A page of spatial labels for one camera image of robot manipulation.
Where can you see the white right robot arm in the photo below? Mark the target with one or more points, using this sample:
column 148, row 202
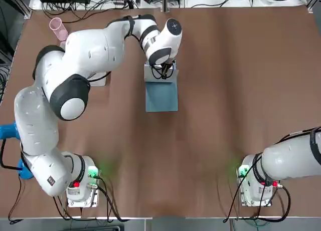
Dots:
column 288, row 160

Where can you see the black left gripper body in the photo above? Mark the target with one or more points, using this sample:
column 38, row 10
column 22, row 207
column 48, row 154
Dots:
column 167, row 69

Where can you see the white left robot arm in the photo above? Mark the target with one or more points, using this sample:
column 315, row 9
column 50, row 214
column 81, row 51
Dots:
column 87, row 50

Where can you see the aluminium frame post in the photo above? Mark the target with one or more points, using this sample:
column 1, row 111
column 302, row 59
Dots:
column 26, row 11

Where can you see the aluminium camera post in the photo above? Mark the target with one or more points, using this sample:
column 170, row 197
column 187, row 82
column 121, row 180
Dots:
column 165, row 0

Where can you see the pink plastic cup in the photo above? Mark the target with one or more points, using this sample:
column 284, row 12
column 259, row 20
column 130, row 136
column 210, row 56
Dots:
column 59, row 28

